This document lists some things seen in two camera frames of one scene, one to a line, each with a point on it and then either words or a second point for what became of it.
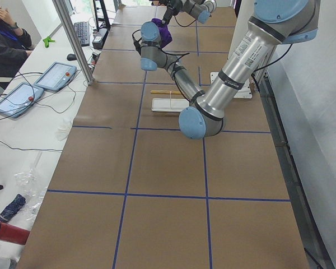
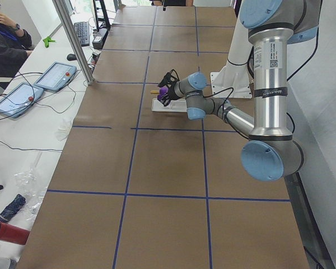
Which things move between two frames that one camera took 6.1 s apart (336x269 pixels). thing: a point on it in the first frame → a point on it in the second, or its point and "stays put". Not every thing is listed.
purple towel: (165, 36) → (163, 90)
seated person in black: (9, 45) stays put
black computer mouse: (71, 57) stays put
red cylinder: (5, 231) stays put
